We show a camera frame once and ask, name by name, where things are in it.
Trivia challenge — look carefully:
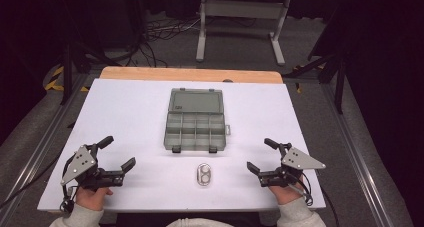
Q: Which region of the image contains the metal floor rail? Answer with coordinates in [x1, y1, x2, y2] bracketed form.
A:
[320, 82, 398, 227]
[0, 72, 90, 227]

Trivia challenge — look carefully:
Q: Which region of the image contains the left hand-held gripper black cable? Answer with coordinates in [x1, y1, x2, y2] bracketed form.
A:
[59, 152, 80, 215]

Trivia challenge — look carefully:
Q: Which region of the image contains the person's left hand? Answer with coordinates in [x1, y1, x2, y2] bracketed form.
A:
[75, 185, 115, 212]

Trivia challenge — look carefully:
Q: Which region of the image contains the yellow black hazard tape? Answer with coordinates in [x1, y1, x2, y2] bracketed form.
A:
[44, 65, 90, 93]

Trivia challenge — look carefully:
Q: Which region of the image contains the grey metal table frame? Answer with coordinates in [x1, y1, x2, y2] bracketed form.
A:
[195, 0, 292, 67]

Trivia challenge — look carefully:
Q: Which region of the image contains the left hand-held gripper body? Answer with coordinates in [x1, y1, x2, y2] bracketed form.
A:
[60, 144, 127, 192]

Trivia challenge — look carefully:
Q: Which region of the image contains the bundle of floor cables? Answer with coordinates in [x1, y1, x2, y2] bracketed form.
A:
[145, 16, 202, 43]

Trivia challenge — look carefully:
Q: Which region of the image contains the grey plastic organizer box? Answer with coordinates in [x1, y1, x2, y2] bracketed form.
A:
[163, 87, 232, 154]

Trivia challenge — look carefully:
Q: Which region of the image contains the right hand-held gripper black cable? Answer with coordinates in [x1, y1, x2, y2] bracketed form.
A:
[287, 172, 315, 207]

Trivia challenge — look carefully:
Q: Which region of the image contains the person's torso grey clothing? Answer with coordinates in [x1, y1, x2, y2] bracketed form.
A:
[165, 217, 236, 227]

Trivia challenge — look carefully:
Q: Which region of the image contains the black tripod stand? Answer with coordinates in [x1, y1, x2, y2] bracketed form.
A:
[283, 50, 348, 115]
[59, 0, 122, 106]

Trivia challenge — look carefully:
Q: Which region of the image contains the small clear plastic case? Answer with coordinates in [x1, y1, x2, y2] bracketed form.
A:
[195, 162, 213, 188]

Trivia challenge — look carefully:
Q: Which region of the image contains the person's right hand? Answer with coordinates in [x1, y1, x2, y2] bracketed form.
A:
[267, 175, 305, 206]

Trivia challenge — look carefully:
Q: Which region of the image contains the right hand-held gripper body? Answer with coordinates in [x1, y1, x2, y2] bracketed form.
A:
[257, 146, 327, 189]

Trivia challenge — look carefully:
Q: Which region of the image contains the hand-held gripper black cable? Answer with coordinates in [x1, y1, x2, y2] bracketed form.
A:
[287, 172, 315, 207]
[59, 152, 80, 215]

